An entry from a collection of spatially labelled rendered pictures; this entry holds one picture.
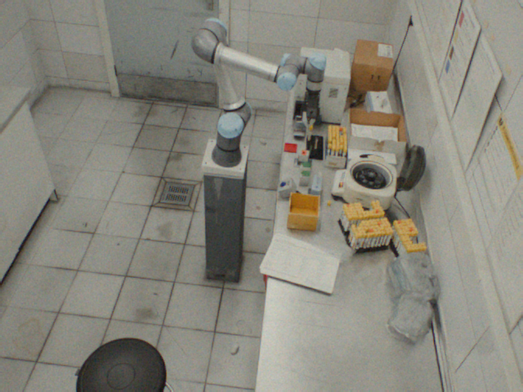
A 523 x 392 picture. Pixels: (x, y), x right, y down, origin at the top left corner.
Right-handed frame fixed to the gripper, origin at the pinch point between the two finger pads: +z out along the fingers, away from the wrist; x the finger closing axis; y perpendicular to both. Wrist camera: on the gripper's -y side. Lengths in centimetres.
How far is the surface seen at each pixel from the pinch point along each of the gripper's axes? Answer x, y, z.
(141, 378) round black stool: 51, -113, 47
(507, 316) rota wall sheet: -61, -109, -24
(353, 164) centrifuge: -24.4, -9.1, 12.4
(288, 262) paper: 0, -65, 23
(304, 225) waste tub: -4.6, -45.0, 20.7
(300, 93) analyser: 6.0, 37.3, 7.1
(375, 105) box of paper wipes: -38, 53, 18
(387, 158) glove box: -42.5, 5.4, 17.4
